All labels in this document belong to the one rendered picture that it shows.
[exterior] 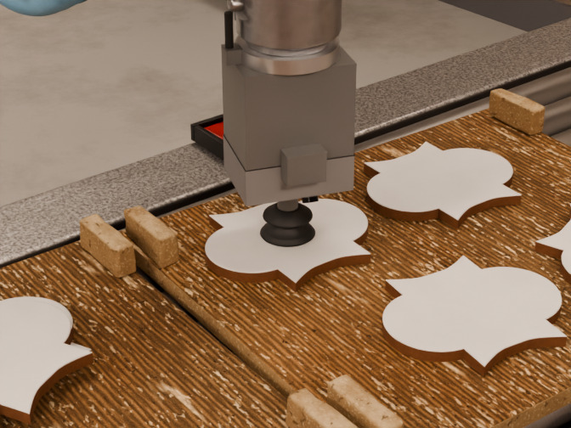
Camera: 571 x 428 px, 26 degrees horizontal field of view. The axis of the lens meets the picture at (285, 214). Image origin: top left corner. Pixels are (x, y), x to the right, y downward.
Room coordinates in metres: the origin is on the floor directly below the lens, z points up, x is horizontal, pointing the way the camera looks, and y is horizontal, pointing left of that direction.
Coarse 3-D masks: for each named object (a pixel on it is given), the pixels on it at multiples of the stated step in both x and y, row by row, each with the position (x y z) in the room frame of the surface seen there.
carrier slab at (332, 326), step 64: (448, 128) 1.04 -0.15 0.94; (512, 128) 1.04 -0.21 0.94; (192, 256) 0.81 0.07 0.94; (384, 256) 0.81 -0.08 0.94; (448, 256) 0.81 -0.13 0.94; (512, 256) 0.81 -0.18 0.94; (256, 320) 0.73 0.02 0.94; (320, 320) 0.73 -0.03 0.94; (320, 384) 0.65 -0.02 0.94; (384, 384) 0.65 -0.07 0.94; (448, 384) 0.65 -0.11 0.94; (512, 384) 0.65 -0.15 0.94
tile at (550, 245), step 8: (568, 224) 0.84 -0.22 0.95; (560, 232) 0.83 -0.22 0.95; (568, 232) 0.83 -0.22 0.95; (544, 240) 0.82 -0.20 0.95; (552, 240) 0.82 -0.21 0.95; (560, 240) 0.82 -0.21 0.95; (568, 240) 0.82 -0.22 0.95; (536, 248) 0.82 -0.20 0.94; (544, 248) 0.81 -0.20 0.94; (552, 248) 0.81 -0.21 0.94; (560, 248) 0.81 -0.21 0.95; (568, 248) 0.81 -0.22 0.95; (560, 256) 0.81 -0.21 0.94; (568, 256) 0.80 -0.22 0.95; (560, 264) 0.79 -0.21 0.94; (568, 264) 0.78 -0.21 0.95; (568, 272) 0.77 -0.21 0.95; (568, 280) 0.77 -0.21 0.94
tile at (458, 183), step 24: (384, 168) 0.94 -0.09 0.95; (408, 168) 0.94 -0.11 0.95; (432, 168) 0.94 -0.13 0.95; (456, 168) 0.94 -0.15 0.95; (480, 168) 0.94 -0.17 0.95; (504, 168) 0.94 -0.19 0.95; (384, 192) 0.90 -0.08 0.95; (408, 192) 0.90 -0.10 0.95; (432, 192) 0.90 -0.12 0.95; (456, 192) 0.90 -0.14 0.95; (480, 192) 0.90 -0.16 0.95; (504, 192) 0.90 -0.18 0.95; (408, 216) 0.87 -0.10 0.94; (432, 216) 0.87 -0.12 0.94; (456, 216) 0.86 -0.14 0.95
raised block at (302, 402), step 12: (288, 396) 0.61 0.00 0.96; (300, 396) 0.61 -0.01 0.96; (312, 396) 0.61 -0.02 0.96; (288, 408) 0.61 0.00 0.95; (300, 408) 0.60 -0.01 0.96; (312, 408) 0.59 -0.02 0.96; (324, 408) 0.59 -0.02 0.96; (288, 420) 0.61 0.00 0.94; (300, 420) 0.60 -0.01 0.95; (312, 420) 0.59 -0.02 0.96; (324, 420) 0.58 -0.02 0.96; (336, 420) 0.58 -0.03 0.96; (348, 420) 0.58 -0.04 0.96
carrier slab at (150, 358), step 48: (0, 288) 0.77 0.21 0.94; (48, 288) 0.77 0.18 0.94; (96, 288) 0.77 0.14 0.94; (144, 288) 0.77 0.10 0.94; (96, 336) 0.71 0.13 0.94; (144, 336) 0.71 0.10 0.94; (192, 336) 0.71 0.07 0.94; (96, 384) 0.65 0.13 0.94; (144, 384) 0.65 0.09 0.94; (192, 384) 0.65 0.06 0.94; (240, 384) 0.65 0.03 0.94
